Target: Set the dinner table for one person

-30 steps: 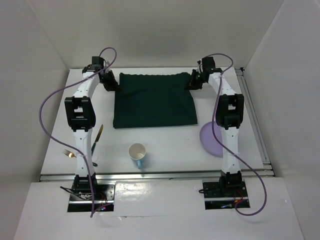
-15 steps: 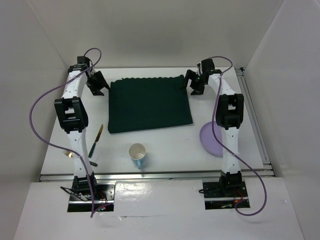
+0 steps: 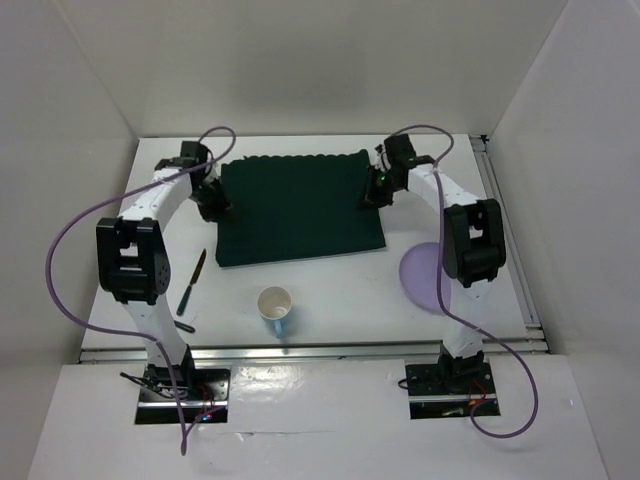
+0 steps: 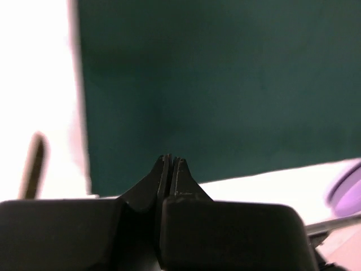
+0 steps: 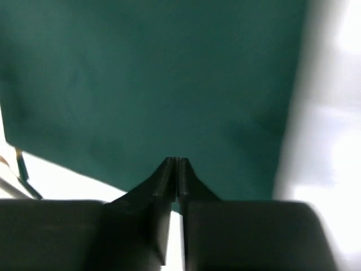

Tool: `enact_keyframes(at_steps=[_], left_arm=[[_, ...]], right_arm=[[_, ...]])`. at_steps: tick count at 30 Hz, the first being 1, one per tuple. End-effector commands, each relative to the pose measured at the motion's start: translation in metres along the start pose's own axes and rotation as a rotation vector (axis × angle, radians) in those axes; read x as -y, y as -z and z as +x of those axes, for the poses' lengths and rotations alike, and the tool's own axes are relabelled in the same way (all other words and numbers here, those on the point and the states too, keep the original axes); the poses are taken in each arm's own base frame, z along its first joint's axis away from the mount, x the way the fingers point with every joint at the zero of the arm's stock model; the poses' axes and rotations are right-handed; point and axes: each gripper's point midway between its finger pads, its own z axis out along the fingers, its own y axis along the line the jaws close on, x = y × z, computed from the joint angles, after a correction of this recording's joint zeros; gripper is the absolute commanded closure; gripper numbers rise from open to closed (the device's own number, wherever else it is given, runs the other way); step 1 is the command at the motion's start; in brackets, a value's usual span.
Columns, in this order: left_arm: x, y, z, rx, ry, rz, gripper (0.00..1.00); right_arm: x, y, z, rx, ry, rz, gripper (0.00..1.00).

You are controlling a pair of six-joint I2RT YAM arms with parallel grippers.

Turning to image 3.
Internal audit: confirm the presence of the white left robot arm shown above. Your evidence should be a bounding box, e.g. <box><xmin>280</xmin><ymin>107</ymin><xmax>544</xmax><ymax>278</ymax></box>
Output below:
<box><xmin>96</xmin><ymin>141</ymin><xmax>231</xmax><ymax>399</ymax></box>

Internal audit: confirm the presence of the aluminium front rail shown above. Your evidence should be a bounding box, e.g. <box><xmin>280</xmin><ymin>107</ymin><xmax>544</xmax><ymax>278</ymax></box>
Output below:
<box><xmin>79</xmin><ymin>330</ymin><xmax>550</xmax><ymax>364</ymax></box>

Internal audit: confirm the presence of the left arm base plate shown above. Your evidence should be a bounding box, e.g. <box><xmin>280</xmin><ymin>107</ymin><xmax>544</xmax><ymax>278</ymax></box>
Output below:
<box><xmin>120</xmin><ymin>368</ymin><xmax>231</xmax><ymax>425</ymax></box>

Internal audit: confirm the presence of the lilac plate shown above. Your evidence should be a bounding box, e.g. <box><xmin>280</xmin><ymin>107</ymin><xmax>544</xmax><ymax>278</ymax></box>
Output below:
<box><xmin>399</xmin><ymin>242</ymin><xmax>444</xmax><ymax>315</ymax></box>

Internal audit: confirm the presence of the gold fork green handle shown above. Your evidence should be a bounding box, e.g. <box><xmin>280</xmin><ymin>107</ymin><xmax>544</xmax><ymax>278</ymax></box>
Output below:
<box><xmin>174</xmin><ymin>321</ymin><xmax>196</xmax><ymax>334</ymax></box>

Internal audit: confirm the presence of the dark green cloth placemat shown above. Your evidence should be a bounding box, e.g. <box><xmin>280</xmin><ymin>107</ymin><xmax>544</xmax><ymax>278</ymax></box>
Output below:
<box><xmin>215</xmin><ymin>150</ymin><xmax>386</xmax><ymax>268</ymax></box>

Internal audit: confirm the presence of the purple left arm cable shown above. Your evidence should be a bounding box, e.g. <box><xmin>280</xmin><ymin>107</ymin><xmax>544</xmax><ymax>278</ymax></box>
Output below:
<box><xmin>44</xmin><ymin>125</ymin><xmax>237</xmax><ymax>456</ymax></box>

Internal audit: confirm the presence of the blue mug white inside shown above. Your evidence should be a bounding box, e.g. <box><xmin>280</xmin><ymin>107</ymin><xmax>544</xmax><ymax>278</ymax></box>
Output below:
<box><xmin>257</xmin><ymin>286</ymin><xmax>293</xmax><ymax>339</ymax></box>

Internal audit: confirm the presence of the gold knife green handle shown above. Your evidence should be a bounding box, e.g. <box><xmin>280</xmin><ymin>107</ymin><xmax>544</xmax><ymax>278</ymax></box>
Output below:
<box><xmin>177</xmin><ymin>249</ymin><xmax>207</xmax><ymax>316</ymax></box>

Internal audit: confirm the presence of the aluminium right side rail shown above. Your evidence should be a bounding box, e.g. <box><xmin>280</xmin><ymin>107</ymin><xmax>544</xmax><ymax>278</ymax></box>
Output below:
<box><xmin>469</xmin><ymin>135</ymin><xmax>546</xmax><ymax>342</ymax></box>

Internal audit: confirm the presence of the aluminium rail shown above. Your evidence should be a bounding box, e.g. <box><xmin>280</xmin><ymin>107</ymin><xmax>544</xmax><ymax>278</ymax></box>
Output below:
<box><xmin>469</xmin><ymin>135</ymin><xmax>546</xmax><ymax>342</ymax></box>
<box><xmin>79</xmin><ymin>330</ymin><xmax>550</xmax><ymax>364</ymax></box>

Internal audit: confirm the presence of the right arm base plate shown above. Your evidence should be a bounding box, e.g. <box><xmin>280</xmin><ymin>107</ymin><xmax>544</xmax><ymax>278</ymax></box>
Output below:
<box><xmin>397</xmin><ymin>362</ymin><xmax>501</xmax><ymax>420</ymax></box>

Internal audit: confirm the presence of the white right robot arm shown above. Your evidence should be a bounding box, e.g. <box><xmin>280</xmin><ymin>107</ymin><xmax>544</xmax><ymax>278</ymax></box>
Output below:
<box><xmin>359</xmin><ymin>133</ymin><xmax>506</xmax><ymax>393</ymax></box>

